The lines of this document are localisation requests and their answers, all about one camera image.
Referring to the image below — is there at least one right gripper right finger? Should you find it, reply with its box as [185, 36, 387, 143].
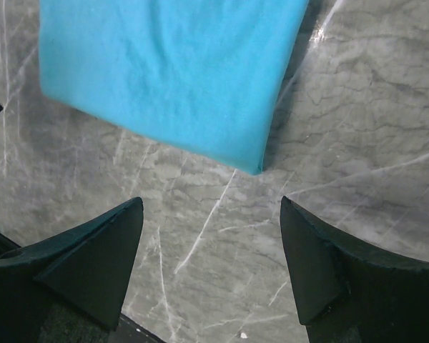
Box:
[280, 198, 429, 342]

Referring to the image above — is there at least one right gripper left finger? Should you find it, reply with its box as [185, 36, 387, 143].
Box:
[0, 197, 143, 342]

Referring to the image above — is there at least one turquoise t-shirt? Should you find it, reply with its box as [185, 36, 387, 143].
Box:
[39, 0, 307, 175]

